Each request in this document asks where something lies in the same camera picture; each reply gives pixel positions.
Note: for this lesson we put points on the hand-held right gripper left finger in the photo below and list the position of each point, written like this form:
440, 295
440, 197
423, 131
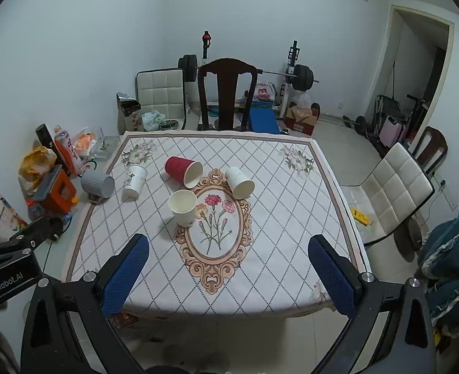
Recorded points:
126, 274

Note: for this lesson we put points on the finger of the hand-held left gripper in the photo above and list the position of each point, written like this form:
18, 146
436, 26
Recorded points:
35, 230

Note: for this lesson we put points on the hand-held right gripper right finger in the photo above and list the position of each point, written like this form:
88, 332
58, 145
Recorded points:
330, 276

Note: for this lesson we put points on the white printed paper cup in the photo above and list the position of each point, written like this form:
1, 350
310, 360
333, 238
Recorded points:
134, 184

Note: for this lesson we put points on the red paper cup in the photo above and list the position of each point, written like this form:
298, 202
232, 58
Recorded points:
177, 168

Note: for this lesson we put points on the plain white paper cup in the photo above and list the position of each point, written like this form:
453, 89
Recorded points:
235, 179

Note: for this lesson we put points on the cream paper cup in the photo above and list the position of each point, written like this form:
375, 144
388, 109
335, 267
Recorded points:
182, 216

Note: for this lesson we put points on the colourful printed paper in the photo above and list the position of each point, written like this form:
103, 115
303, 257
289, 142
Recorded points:
7, 218

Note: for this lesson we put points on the orange toy machine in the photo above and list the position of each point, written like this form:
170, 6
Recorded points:
58, 193

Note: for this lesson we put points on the yellow plastic bag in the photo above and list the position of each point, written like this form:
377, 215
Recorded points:
35, 163

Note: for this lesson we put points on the yellow small tool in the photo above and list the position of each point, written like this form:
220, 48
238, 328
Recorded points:
361, 216

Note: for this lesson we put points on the floral diamond-pattern tablecloth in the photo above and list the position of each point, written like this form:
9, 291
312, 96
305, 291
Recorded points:
280, 222

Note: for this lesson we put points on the grey ribbed mug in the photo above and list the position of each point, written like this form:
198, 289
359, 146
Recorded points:
95, 185

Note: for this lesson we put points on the orange drink bottle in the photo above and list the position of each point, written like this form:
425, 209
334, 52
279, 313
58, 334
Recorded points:
66, 150

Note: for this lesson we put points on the black rectangular box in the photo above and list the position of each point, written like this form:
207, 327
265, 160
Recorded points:
46, 138

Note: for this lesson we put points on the orange snack bag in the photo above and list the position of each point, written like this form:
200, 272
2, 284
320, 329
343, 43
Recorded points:
83, 142

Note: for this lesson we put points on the white cushioned chair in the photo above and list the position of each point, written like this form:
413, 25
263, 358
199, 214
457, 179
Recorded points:
159, 89
393, 187

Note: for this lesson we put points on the blue quilt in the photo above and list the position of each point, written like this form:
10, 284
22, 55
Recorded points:
453, 265

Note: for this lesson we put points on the brown and white carton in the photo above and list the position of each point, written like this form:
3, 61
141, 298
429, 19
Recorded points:
130, 115

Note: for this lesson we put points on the black dumbbell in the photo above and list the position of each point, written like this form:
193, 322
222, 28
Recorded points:
358, 122

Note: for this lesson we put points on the white and green plastic bag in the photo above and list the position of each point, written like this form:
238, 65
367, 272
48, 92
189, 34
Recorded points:
153, 120

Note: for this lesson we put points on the brown cardboard box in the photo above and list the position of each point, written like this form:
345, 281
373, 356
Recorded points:
301, 121

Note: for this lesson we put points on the pink suitcase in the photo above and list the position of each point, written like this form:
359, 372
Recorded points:
393, 131

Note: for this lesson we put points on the blue weight bench pad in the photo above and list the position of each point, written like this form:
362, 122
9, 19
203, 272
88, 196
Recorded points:
264, 121

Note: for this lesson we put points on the dark wooden chair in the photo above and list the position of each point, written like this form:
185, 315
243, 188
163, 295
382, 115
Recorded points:
436, 144
226, 97

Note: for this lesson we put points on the black folding cart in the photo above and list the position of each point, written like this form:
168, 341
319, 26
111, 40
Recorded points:
386, 107

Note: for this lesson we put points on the clear plastic bag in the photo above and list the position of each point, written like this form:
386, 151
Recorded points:
302, 100

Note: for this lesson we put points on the black kick scooter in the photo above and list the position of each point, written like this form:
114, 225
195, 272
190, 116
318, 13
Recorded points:
418, 115

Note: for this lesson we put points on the red and white plastic bag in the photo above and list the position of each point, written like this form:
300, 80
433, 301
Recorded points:
263, 92

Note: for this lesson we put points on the black barbell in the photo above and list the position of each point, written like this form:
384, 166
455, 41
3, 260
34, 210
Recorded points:
303, 76

